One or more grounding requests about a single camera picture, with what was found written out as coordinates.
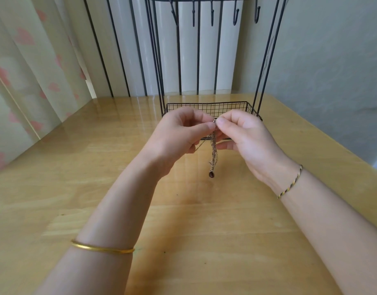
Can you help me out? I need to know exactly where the person's left hand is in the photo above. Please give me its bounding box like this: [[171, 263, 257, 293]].
[[141, 107, 218, 180]]

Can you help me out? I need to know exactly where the person's right hand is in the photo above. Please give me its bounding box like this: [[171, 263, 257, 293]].
[[213, 109, 300, 195]]

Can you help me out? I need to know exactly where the black wire jewelry rack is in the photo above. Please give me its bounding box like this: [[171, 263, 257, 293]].
[[142, 0, 291, 143]]

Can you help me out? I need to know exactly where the chain necklace with pendant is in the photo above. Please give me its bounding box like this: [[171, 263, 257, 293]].
[[197, 120, 219, 179]]

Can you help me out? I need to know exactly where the person's right forearm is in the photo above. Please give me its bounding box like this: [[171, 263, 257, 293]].
[[277, 168, 377, 295]]

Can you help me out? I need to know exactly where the person's left forearm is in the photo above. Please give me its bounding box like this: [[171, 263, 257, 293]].
[[35, 153, 164, 295]]

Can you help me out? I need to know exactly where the white black-striped curtain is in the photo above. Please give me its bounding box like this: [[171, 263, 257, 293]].
[[61, 0, 245, 100]]

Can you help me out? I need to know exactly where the gold bangle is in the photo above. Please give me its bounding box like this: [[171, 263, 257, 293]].
[[69, 238, 136, 256]]

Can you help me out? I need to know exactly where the pink floral curtain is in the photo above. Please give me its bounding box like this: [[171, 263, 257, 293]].
[[0, 0, 95, 177]]

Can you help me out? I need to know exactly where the braided cord bracelet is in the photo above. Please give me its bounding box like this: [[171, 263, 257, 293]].
[[276, 164, 305, 200]]

